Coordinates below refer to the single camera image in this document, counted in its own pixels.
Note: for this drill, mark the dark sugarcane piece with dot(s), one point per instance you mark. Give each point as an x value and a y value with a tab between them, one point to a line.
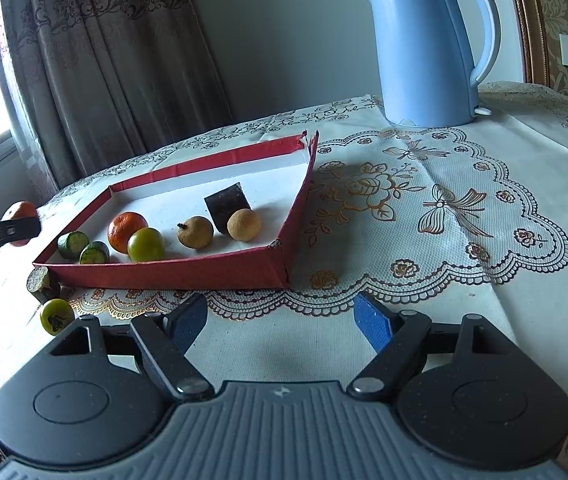
39	280

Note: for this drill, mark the white floral lace tablecloth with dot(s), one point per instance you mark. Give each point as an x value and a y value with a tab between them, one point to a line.
463	270

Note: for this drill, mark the orange red tomato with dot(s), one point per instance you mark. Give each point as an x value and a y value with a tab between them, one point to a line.
21	210

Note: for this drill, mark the green yellow tomato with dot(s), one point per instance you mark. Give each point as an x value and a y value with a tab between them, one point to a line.
146	245
56	316

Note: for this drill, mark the orange tangerine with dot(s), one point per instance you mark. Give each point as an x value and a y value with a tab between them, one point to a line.
126	230

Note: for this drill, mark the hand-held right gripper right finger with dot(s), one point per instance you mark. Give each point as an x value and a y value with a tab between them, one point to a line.
373	325

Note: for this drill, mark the brown patterned curtain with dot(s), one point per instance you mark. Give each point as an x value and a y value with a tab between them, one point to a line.
114	60

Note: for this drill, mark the round brown longan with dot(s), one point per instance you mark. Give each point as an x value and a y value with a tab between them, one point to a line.
244	225

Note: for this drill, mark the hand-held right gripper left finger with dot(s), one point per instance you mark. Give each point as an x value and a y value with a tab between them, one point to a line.
189	322

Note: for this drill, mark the brown wooden panel frame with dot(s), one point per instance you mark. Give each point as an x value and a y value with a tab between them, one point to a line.
531	20

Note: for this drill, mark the red shallow cardboard box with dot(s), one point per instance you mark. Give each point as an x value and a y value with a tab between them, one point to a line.
244	270

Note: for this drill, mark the brown longan with stem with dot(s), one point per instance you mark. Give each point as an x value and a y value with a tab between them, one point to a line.
196	234

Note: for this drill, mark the dark brown cube block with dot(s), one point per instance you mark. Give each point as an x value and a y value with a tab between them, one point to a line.
226	200

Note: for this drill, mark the light blue electric kettle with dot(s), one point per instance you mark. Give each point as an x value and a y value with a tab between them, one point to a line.
413	50

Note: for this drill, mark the green cucumber piece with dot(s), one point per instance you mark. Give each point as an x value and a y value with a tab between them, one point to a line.
71	244
95	254

